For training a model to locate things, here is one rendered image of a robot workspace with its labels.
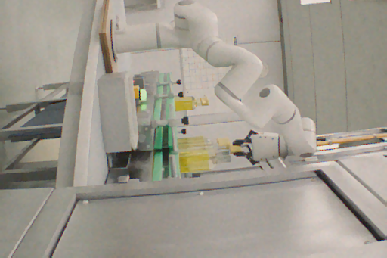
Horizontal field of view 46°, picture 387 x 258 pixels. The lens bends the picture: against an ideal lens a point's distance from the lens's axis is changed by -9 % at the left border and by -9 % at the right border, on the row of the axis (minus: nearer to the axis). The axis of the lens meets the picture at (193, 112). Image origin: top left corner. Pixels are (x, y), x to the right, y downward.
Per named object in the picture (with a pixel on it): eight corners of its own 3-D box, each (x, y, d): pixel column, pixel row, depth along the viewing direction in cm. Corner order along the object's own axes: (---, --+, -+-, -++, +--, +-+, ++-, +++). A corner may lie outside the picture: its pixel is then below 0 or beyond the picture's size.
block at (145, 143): (133, 153, 166) (153, 150, 166) (129, 125, 164) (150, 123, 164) (134, 150, 169) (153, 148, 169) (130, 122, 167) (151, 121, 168)
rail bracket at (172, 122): (154, 156, 166) (191, 153, 167) (149, 107, 163) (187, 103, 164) (154, 153, 169) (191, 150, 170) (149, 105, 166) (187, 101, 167)
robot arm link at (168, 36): (159, 56, 172) (205, 51, 173) (155, 21, 165) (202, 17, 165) (158, 43, 180) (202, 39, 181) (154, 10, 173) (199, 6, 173)
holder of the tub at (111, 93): (107, 170, 147) (133, 168, 148) (97, 79, 142) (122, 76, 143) (113, 155, 164) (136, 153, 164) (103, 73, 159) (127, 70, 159)
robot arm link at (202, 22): (205, 68, 160) (202, 23, 151) (171, 41, 177) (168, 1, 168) (230, 60, 163) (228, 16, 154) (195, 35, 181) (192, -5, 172)
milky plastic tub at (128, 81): (106, 153, 146) (135, 151, 147) (97, 79, 142) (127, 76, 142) (113, 140, 163) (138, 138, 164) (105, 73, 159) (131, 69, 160)
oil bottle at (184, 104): (160, 113, 284) (209, 108, 285) (159, 103, 283) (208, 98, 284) (160, 111, 290) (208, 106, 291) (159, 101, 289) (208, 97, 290)
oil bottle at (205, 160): (155, 175, 169) (218, 169, 170) (153, 160, 168) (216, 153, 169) (156, 170, 175) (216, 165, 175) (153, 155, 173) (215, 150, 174)
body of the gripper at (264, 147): (283, 156, 184) (254, 157, 187) (282, 130, 183) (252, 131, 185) (282, 162, 177) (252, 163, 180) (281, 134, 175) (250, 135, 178)
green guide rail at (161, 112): (152, 129, 169) (175, 126, 169) (151, 125, 169) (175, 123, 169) (160, 74, 341) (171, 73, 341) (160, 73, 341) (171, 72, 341)
